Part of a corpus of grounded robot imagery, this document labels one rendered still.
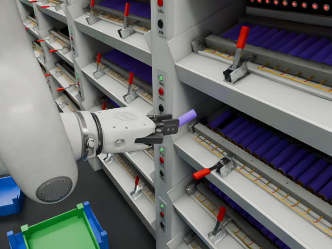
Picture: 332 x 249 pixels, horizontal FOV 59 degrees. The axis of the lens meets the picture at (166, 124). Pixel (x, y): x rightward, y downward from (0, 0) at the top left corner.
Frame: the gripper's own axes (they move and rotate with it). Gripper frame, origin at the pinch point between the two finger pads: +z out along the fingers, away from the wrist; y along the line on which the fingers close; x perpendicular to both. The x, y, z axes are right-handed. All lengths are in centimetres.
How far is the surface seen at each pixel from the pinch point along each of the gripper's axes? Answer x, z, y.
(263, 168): 3.5, 12.0, -16.3
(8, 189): 67, -22, 85
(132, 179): 45, 18, 42
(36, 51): 27, 14, 196
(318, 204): 3.5, 12.0, -27.6
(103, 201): 62, 12, 53
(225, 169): 6.5, 8.7, -10.2
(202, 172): 6.5, 3.5, -9.5
